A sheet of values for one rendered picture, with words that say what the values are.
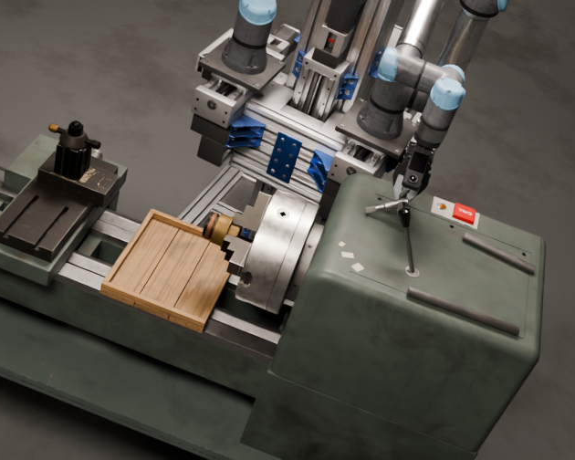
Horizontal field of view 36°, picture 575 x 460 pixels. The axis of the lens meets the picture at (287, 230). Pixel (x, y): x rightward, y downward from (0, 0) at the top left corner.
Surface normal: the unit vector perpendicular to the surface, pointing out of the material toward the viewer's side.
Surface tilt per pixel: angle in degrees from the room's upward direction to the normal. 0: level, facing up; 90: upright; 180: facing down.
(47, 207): 0
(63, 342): 0
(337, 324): 90
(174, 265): 0
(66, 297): 90
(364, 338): 90
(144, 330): 90
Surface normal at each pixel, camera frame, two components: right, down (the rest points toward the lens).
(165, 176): 0.25, -0.73
